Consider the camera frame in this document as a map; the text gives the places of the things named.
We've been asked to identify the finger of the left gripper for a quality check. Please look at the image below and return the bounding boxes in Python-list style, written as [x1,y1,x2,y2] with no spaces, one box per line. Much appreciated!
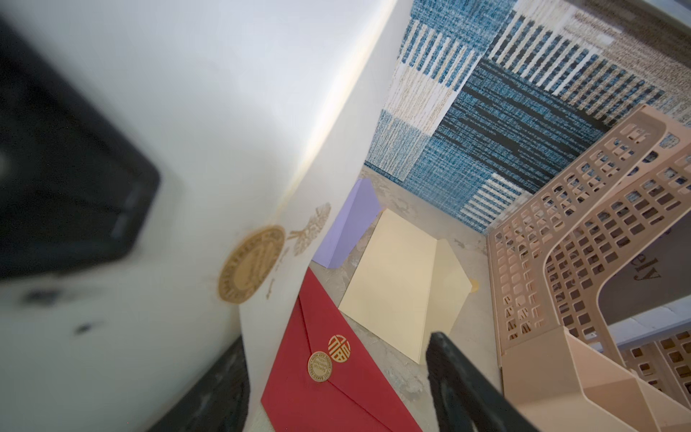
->
[1,23,160,279]

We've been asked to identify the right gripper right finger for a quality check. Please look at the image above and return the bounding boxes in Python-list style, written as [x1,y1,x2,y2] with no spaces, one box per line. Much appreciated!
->
[426,332,536,432]

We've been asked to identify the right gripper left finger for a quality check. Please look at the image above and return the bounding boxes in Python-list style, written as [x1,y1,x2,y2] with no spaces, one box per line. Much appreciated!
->
[150,338,250,432]

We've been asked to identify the red envelope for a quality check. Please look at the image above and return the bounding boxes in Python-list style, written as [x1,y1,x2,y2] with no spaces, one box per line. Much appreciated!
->
[262,271,419,431]

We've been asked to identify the cream envelope with seal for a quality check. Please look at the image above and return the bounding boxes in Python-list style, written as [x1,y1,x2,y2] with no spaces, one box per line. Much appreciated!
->
[339,210,477,365]

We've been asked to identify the white envelope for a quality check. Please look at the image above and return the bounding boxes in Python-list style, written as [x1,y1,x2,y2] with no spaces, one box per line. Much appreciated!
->
[1,1,412,431]

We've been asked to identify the lilac envelope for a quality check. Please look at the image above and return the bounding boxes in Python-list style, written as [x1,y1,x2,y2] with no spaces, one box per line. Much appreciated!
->
[312,178,383,269]

